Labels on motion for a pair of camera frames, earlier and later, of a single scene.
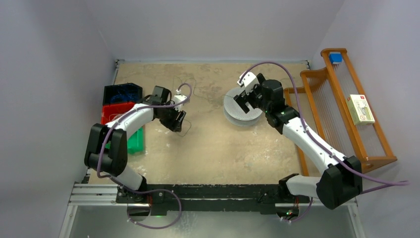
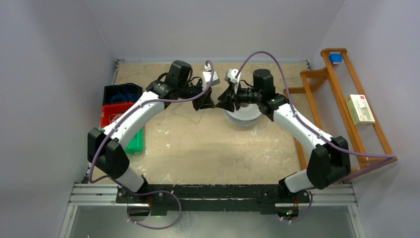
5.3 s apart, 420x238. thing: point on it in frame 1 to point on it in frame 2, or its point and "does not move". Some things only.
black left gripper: x=175 y=124 to x=204 y=101
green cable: x=202 y=97 to x=186 y=117
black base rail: x=210 y=199 does not move
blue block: x=336 y=57 does not move
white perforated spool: x=234 y=113 does not move
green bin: x=135 y=143 does not move
